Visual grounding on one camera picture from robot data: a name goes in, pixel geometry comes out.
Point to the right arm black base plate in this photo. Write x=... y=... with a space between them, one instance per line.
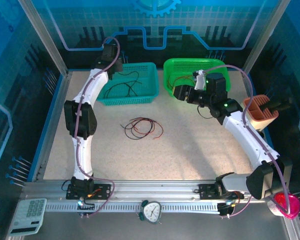
x=206 y=191

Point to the beige holder orange top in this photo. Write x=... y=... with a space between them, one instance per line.
x=258 y=123

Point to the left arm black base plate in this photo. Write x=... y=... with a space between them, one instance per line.
x=102 y=190

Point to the green plastic basket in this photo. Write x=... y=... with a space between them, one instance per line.
x=182 y=65

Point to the pink dome lamp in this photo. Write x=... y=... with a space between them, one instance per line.
x=293 y=205

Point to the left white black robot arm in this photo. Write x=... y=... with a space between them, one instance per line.
x=95 y=85

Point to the teal plastic basket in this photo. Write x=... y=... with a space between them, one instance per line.
x=145 y=75

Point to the white calculator green keys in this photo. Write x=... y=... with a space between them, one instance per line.
x=27 y=217

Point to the aluminium frame post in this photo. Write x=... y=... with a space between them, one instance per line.
x=41 y=30
x=267 y=30

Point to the white dial clock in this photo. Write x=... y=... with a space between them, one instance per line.
x=151 y=211

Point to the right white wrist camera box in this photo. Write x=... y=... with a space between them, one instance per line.
x=200 y=82

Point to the aluminium mounting rail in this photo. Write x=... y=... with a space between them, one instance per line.
x=152 y=190

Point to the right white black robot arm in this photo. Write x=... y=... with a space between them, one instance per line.
x=247 y=135

